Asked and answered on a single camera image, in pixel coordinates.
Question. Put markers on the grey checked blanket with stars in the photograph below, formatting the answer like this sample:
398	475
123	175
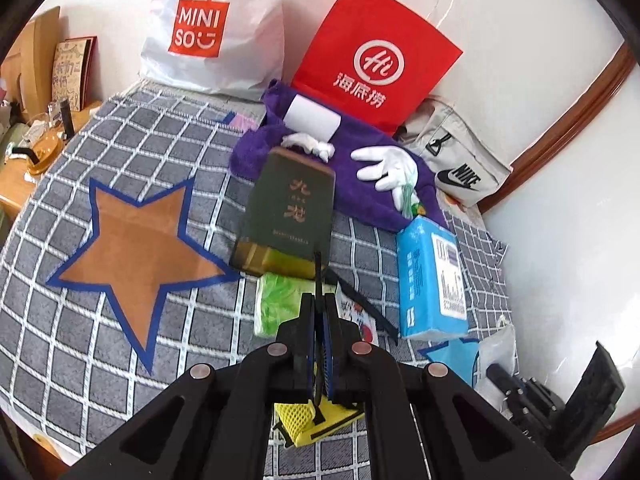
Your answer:
100	335

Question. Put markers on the white plastic shopping bag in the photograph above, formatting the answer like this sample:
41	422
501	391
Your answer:
240	60

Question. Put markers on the dark green tea box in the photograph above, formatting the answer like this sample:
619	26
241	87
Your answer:
290	210

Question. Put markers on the wooden headboard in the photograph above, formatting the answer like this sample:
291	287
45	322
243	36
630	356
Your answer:
40	35

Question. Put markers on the brown wooden door frame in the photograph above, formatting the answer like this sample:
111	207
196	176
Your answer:
575	115

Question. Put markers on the green tissue pack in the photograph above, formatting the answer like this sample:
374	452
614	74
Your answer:
275	305

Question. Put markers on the framed picture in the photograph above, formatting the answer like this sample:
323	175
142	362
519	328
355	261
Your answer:
70	75

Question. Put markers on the blue tissue pack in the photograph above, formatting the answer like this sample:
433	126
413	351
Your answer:
425	280

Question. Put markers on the white sponge block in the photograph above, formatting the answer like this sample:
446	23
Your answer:
312	116

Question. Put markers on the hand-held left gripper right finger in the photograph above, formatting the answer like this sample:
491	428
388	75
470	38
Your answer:
345	360

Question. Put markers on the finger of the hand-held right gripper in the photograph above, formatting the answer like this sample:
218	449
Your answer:
595	390
520	395

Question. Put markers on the strawberry print pouch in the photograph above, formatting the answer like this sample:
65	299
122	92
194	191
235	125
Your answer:
357	317

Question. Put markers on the orange dish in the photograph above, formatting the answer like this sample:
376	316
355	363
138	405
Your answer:
47	147

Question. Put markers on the purple fabric tray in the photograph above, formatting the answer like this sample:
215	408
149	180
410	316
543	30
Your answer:
345	140

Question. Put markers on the white glove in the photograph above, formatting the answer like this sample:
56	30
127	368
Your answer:
385	165
312	144

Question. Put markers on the yellow mesh pouch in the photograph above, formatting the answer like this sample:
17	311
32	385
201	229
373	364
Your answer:
295	420

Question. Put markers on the clear plastic bag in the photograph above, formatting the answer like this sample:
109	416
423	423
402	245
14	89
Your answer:
497	350

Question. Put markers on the red paper bag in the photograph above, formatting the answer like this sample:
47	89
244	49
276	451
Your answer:
330	35

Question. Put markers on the green sachet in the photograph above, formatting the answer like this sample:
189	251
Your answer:
414	207

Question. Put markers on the grey waist bag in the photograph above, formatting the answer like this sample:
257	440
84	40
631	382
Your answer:
465	160

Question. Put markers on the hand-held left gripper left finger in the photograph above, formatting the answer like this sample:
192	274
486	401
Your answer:
300	355

